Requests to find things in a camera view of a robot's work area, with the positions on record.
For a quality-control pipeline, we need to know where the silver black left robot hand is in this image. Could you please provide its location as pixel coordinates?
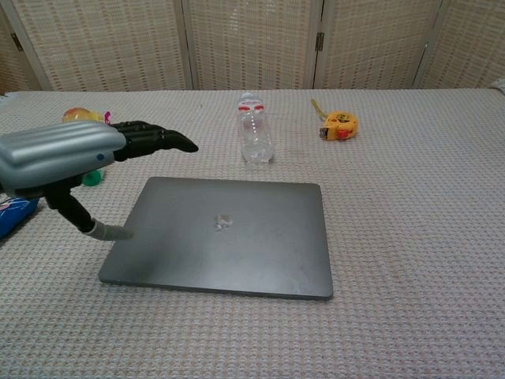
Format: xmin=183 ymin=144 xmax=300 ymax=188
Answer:
xmin=0 ymin=119 xmax=200 ymax=242

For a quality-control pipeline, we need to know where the silver grey laptop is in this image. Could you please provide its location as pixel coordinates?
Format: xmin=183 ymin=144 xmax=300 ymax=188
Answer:
xmin=98 ymin=176 xmax=335 ymax=301

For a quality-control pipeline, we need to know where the orange yellow jelly cup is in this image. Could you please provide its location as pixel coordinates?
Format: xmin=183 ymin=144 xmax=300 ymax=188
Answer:
xmin=62 ymin=107 xmax=104 ymax=125

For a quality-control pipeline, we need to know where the green plastic toy piece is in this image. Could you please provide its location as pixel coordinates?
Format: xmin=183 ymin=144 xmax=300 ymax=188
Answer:
xmin=80 ymin=167 xmax=107 ymax=186

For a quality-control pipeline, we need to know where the blue snack package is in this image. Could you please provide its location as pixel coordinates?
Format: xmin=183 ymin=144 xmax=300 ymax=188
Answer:
xmin=0 ymin=195 xmax=40 ymax=240

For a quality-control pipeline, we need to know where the woven folding screen panel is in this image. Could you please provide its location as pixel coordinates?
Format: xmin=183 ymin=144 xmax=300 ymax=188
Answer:
xmin=0 ymin=0 xmax=194 ymax=92
xmin=0 ymin=9 xmax=40 ymax=96
xmin=181 ymin=0 xmax=324 ymax=91
xmin=413 ymin=0 xmax=505 ymax=90
xmin=313 ymin=0 xmax=443 ymax=90

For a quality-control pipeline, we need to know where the clear plastic water bottle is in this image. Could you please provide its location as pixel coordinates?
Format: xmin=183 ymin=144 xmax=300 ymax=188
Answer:
xmin=235 ymin=91 xmax=273 ymax=166

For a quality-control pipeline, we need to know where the yellow tape measure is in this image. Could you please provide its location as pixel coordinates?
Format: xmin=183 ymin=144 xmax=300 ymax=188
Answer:
xmin=310 ymin=98 xmax=359 ymax=141

